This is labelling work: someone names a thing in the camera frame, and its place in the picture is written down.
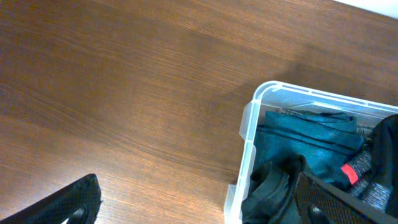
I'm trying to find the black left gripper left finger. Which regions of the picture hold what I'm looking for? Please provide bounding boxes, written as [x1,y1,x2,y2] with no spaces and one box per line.
[1,174,102,224]

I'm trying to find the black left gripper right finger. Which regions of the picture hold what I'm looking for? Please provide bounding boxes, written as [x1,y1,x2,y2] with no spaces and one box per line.
[294,172,397,224]

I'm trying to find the dark blue jeans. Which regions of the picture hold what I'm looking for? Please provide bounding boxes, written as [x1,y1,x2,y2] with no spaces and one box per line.
[253,111,364,190]

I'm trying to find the black garment with red tag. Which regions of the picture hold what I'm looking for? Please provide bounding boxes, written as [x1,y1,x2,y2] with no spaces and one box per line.
[341,114,397,218]

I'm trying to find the clear plastic storage bin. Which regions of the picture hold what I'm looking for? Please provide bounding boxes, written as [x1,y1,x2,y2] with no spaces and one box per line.
[223,80,398,224]

